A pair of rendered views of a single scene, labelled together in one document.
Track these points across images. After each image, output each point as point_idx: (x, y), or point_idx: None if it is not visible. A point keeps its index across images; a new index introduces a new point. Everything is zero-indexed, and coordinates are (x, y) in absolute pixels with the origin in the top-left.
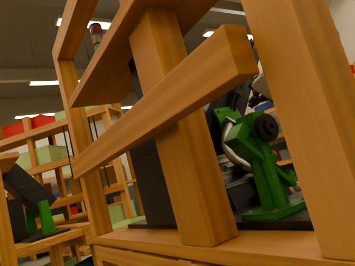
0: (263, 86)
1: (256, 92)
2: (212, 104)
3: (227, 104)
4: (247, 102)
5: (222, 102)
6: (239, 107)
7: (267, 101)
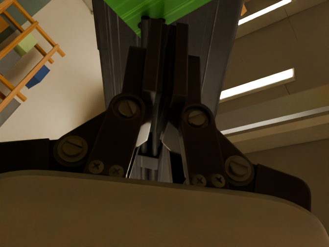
0: None
1: (222, 170)
2: (229, 7)
3: (168, 34)
4: (102, 66)
5: (190, 31)
6: (122, 38)
7: (72, 134)
